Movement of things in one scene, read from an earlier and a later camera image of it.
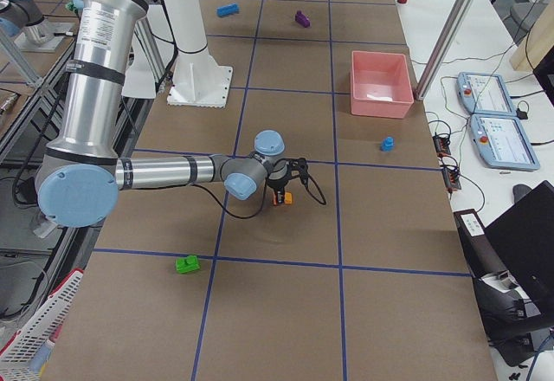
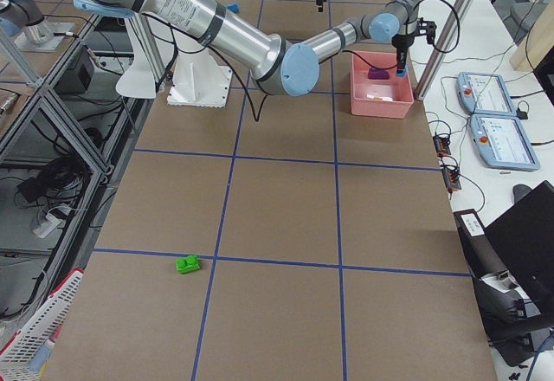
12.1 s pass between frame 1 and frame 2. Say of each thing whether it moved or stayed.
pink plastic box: stayed
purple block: moved
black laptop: stayed
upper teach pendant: stayed
